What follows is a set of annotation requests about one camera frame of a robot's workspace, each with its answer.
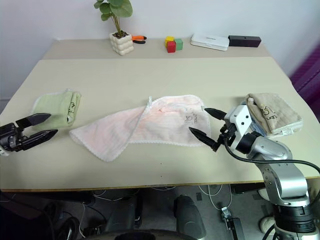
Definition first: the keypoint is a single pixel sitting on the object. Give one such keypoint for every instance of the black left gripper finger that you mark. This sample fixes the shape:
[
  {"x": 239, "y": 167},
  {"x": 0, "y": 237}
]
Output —
[
  {"x": 41, "y": 138},
  {"x": 35, "y": 119}
]

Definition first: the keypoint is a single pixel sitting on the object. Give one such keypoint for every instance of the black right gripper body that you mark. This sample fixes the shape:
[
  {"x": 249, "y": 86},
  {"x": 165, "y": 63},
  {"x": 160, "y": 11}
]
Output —
[{"x": 225, "y": 132}]

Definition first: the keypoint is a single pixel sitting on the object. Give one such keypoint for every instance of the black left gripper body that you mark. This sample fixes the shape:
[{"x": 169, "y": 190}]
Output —
[{"x": 12, "y": 136}]

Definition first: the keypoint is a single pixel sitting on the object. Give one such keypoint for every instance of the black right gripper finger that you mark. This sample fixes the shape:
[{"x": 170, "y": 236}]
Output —
[
  {"x": 202, "y": 135},
  {"x": 217, "y": 113}
]

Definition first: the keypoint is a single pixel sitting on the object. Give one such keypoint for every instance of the pink towel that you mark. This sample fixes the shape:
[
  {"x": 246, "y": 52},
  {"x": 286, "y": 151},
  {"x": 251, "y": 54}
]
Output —
[{"x": 155, "y": 122}]

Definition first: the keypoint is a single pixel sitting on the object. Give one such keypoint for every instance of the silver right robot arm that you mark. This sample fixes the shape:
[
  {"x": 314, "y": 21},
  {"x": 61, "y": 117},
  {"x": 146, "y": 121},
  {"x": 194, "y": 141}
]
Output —
[{"x": 280, "y": 172}]

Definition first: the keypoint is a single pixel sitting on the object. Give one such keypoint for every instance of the folded green towel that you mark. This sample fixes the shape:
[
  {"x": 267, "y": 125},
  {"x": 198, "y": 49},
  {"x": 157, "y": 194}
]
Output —
[{"x": 53, "y": 108}]

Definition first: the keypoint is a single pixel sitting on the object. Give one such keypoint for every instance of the folded beige towel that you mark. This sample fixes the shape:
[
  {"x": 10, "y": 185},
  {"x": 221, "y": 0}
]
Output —
[{"x": 277, "y": 112}]

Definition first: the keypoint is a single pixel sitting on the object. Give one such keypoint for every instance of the flat white box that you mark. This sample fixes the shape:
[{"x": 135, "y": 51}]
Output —
[{"x": 209, "y": 42}]

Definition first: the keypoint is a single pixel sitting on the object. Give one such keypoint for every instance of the long black box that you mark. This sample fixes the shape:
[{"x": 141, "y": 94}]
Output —
[{"x": 245, "y": 41}]

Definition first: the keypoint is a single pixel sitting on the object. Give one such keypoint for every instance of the green cube block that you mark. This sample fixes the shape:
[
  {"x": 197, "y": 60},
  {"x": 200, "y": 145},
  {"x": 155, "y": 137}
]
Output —
[{"x": 179, "y": 44}]

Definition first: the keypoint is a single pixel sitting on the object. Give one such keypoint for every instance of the caster wheel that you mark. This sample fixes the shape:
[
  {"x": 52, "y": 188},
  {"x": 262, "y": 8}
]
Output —
[{"x": 225, "y": 212}]

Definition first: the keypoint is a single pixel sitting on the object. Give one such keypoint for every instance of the red cube block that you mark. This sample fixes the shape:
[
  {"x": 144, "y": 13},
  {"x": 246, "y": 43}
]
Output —
[{"x": 171, "y": 47}]

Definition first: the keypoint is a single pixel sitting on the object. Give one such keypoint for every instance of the dark rounded shape under table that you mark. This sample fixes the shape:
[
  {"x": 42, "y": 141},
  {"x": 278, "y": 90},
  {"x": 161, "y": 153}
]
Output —
[{"x": 188, "y": 217}]

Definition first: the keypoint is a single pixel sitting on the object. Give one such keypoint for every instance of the yellow cube block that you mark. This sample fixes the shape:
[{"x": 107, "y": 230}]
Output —
[{"x": 169, "y": 39}]

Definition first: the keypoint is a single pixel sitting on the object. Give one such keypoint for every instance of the white shoe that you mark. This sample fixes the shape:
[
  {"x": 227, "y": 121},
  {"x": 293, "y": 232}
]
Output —
[{"x": 267, "y": 224}]

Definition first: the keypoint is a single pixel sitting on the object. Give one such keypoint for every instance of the orange black marker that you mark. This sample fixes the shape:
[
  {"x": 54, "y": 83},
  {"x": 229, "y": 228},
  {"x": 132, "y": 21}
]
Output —
[{"x": 138, "y": 38}]

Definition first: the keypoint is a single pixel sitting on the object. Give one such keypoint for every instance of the green plant in white pot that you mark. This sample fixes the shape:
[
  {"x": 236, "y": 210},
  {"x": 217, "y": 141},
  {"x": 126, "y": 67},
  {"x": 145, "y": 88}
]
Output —
[{"x": 121, "y": 43}]

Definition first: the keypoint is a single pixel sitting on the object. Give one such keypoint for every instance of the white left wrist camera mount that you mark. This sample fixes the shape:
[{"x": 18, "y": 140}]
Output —
[{"x": 2, "y": 151}]

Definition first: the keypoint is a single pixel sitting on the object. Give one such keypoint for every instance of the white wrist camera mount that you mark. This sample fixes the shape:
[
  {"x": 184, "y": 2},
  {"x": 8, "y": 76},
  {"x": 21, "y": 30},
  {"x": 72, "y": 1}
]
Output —
[
  {"x": 241, "y": 120},
  {"x": 2, "y": 151}
]

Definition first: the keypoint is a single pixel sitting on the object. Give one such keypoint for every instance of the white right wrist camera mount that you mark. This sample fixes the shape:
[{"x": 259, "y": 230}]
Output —
[{"x": 241, "y": 120}]

